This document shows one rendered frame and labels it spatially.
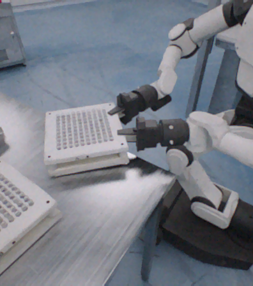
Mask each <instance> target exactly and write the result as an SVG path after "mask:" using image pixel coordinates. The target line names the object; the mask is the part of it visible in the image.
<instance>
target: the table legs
mask: <svg viewBox="0 0 253 286"><path fill-rule="evenodd" d="M163 201H164V200H163ZM163 201H162V203H161V205H160V206H159V207H158V209H157V210H156V211H155V213H154V215H153V217H152V219H151V220H150V221H149V223H148V224H147V226H146V228H145V235H144V246H143V253H142V264H141V280H143V281H147V280H148V278H149V275H150V273H151V267H152V263H153V252H154V249H155V243H156V238H157V232H158V226H159V222H160V215H161V212H162V205H163Z"/></svg>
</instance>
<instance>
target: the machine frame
mask: <svg viewBox="0 0 253 286"><path fill-rule="evenodd" d="M221 2H222V0H208V8H207V13H208V12H209V11H211V10H212V9H214V8H216V7H218V6H220V5H221ZM212 38H213V36H211V37H209V38H207V39H205V40H204V41H203V44H202V45H201V47H200V48H199V50H198V54H197V59H196V65H195V68H194V77H193V81H192V87H191V90H190V96H189V99H188V104H187V110H186V114H185V118H188V117H189V115H190V114H191V113H193V112H195V111H196V106H197V101H198V98H199V93H200V90H201V86H202V83H203V77H204V73H205V69H206V65H207V62H208V54H209V51H210V46H211V41H212Z"/></svg>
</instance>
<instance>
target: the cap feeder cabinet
mask: <svg viewBox="0 0 253 286"><path fill-rule="evenodd" d="M1 1H2V2H1V3H0V68H3V67H6V66H11V65H15V64H20V63H24V64H23V67H25V66H26V64H25V62H27V57H26V53H25V50H24V46H23V44H22V40H21V37H20V33H19V30H18V27H17V23H16V21H15V17H14V15H13V9H12V4H11V3H12V2H11V1H9V0H1Z"/></svg>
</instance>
